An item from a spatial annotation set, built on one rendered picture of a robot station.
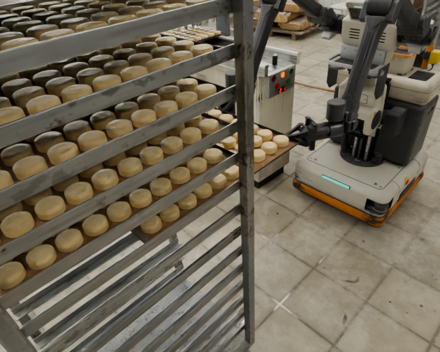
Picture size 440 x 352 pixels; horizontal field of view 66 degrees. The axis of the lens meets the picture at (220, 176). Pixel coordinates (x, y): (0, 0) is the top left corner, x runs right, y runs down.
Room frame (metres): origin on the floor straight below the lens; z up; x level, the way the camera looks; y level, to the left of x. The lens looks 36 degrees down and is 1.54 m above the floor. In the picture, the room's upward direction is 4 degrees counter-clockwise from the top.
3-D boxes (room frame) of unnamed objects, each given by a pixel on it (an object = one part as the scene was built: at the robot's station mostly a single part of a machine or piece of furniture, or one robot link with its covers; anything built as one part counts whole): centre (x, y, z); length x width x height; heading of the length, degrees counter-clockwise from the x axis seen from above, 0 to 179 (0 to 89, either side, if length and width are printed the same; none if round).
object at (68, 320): (0.84, 0.44, 0.42); 0.64 x 0.03 x 0.03; 132
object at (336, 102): (1.03, -0.42, 1.00); 0.12 x 0.09 x 0.12; 134
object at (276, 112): (2.24, -0.17, 0.45); 0.70 x 0.34 x 0.90; 39
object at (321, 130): (1.00, -0.34, 0.96); 0.07 x 0.07 x 0.10; 12
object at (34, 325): (0.55, 0.17, 0.96); 0.64 x 0.03 x 0.03; 132
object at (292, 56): (2.81, 0.11, 0.87); 2.01 x 0.03 x 0.07; 39
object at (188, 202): (0.68, 0.09, 0.96); 0.05 x 0.05 x 0.02
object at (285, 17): (6.07, -1.15, 0.32); 0.72 x 0.42 x 0.17; 46
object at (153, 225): (0.61, 0.18, 0.96); 0.05 x 0.05 x 0.02
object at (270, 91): (1.96, -0.40, 0.77); 0.24 x 0.04 x 0.14; 129
